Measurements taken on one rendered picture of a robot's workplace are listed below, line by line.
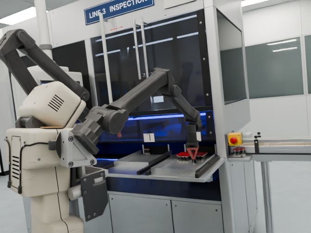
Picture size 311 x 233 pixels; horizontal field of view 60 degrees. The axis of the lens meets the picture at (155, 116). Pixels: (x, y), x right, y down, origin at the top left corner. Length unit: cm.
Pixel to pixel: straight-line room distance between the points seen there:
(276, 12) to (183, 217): 517
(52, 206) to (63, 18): 169
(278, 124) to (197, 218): 460
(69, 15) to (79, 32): 17
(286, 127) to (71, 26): 501
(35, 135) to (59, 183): 21
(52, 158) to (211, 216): 123
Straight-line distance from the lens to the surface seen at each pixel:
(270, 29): 634
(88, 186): 101
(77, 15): 229
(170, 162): 170
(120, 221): 226
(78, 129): 85
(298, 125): 627
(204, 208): 187
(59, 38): 241
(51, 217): 104
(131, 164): 169
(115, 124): 89
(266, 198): 190
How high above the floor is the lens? 129
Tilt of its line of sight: 4 degrees down
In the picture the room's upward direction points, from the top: 6 degrees counter-clockwise
